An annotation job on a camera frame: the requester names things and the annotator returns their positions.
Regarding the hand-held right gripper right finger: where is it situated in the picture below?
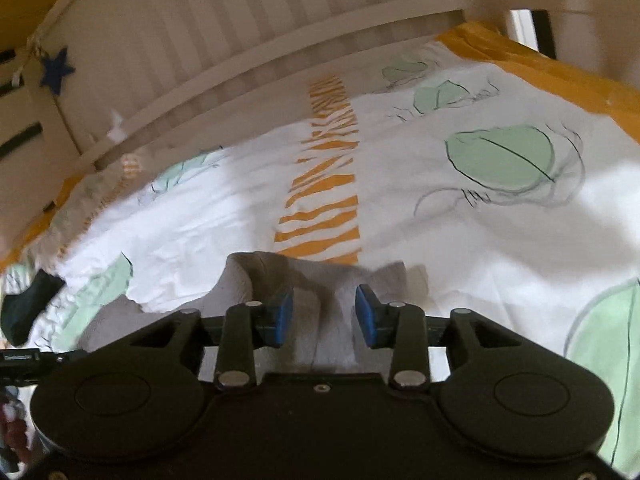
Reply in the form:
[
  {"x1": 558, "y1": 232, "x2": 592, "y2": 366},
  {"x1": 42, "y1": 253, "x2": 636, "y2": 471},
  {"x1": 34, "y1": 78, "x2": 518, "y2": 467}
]
[{"x1": 354, "y1": 283, "x2": 522, "y2": 392}]

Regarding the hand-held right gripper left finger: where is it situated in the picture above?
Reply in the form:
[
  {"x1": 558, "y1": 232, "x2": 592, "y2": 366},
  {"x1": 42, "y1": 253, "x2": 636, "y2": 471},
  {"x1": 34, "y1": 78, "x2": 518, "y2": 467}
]
[{"x1": 129, "y1": 286, "x2": 295, "y2": 392}]

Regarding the grey hooded knit sweater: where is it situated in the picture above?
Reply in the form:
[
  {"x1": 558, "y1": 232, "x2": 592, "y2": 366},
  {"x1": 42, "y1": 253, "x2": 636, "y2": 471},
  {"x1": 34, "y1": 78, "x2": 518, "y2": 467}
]
[{"x1": 75, "y1": 251, "x2": 432, "y2": 376}]

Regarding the white leaf-print duvet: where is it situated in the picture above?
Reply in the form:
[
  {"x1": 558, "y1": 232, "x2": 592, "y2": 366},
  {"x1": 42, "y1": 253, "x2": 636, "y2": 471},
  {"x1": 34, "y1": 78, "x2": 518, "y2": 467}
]
[{"x1": 0, "y1": 35, "x2": 640, "y2": 478}]

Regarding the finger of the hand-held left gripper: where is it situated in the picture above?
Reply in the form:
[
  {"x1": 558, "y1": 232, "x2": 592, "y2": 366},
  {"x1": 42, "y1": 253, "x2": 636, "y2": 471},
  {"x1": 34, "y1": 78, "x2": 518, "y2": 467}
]
[{"x1": 0, "y1": 348, "x2": 89, "y2": 387}]

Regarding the blue star decoration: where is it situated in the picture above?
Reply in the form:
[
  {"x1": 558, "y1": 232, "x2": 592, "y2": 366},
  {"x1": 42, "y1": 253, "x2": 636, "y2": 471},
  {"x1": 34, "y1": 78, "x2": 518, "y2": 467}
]
[{"x1": 39, "y1": 47, "x2": 77, "y2": 97}]

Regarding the wooden bed frame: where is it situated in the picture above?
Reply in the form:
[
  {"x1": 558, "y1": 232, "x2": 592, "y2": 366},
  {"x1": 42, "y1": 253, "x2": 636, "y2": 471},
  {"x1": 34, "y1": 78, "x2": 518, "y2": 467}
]
[{"x1": 0, "y1": 0, "x2": 640, "y2": 261}]

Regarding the black folded garment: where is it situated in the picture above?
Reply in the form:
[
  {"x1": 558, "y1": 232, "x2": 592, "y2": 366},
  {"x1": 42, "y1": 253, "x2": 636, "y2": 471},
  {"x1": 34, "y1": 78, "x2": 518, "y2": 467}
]
[{"x1": 1, "y1": 269, "x2": 67, "y2": 347}]

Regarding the person's red garment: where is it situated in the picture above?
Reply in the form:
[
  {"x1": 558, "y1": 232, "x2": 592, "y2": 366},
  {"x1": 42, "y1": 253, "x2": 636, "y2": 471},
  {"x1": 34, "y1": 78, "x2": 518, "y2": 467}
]
[{"x1": 0, "y1": 395, "x2": 28, "y2": 467}]

